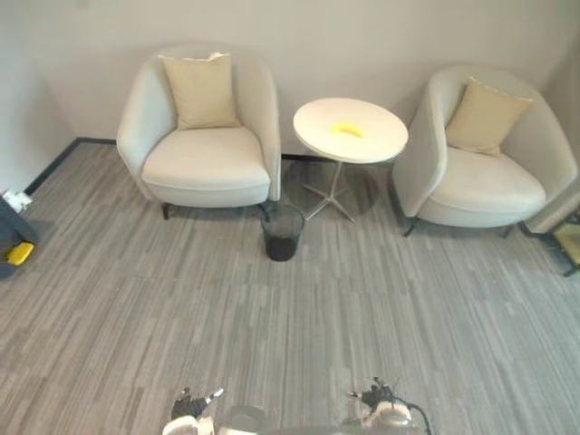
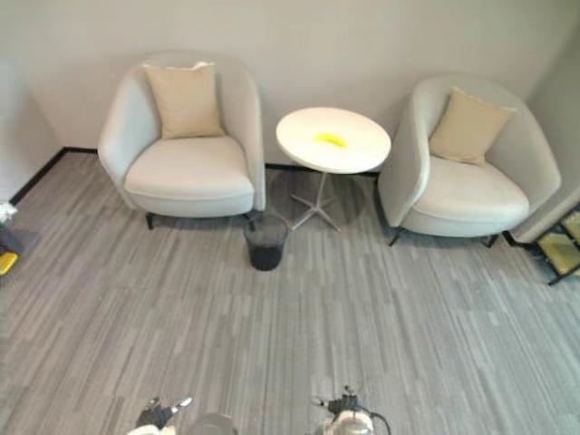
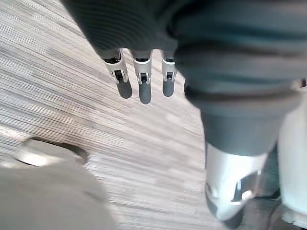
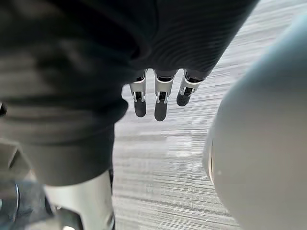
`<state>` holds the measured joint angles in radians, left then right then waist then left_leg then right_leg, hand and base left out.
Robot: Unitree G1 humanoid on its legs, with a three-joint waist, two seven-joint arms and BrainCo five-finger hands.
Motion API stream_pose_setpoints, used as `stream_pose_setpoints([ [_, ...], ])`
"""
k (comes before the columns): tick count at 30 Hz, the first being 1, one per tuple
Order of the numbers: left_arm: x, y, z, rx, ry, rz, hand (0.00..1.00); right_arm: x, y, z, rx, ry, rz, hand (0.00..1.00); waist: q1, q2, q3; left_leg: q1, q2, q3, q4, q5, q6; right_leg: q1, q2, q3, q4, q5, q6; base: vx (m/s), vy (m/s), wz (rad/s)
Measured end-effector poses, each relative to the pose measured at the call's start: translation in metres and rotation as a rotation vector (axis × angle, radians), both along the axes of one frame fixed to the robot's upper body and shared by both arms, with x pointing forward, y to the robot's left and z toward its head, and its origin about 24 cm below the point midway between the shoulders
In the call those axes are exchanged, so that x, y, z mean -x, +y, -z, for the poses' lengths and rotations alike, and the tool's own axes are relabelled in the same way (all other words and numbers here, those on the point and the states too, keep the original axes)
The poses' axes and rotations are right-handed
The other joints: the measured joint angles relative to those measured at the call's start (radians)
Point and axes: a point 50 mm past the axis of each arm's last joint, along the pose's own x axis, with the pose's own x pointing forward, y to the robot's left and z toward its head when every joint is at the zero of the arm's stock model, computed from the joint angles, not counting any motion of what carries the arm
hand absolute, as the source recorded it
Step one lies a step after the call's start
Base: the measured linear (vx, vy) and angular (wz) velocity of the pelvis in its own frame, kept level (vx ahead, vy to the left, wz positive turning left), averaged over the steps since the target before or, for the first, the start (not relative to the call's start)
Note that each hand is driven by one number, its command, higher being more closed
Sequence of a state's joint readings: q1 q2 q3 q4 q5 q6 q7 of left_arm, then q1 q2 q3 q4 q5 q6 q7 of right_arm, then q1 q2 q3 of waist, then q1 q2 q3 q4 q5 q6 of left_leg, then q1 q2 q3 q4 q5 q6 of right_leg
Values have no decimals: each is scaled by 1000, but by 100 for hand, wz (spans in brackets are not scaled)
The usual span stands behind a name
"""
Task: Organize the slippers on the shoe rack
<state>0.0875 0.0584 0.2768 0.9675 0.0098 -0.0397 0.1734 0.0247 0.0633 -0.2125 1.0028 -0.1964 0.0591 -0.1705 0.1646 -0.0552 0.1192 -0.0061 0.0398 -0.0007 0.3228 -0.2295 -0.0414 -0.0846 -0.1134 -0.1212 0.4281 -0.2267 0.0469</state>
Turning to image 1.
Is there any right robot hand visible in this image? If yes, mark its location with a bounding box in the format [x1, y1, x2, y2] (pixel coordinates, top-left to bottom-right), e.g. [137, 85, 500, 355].
[347, 376, 395, 410]

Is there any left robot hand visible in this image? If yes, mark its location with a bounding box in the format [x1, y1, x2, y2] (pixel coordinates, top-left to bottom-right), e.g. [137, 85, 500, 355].
[171, 386, 226, 418]

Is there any black metal shoe rack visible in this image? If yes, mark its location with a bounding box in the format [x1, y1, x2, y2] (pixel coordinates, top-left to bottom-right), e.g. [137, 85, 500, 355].
[549, 216, 580, 278]

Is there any dark translucent waste bin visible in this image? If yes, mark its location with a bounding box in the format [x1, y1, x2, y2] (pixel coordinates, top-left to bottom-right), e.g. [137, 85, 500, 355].
[260, 204, 305, 263]

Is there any yellow box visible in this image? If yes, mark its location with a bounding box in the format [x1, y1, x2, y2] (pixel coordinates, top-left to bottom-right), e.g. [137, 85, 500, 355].
[3, 242, 37, 266]

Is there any cream armchair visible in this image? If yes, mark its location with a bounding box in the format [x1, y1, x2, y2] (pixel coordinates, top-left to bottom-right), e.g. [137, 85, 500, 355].
[391, 63, 580, 238]
[116, 43, 282, 221]

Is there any round white side table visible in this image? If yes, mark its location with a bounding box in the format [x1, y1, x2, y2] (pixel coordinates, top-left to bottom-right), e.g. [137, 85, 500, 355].
[292, 96, 410, 224]

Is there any yellow object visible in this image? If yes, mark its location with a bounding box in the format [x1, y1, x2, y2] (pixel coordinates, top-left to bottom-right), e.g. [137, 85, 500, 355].
[331, 121, 363, 138]

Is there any white power strip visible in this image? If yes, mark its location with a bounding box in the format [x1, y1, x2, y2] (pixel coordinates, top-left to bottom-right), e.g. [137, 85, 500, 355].
[0, 188, 34, 212]

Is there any beige square cushion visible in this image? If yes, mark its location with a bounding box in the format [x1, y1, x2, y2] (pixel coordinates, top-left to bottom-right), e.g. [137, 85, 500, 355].
[445, 75, 535, 158]
[158, 52, 242, 132]

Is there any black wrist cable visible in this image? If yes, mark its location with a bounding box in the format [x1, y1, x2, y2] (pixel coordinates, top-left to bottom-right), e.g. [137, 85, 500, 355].
[392, 397, 432, 435]

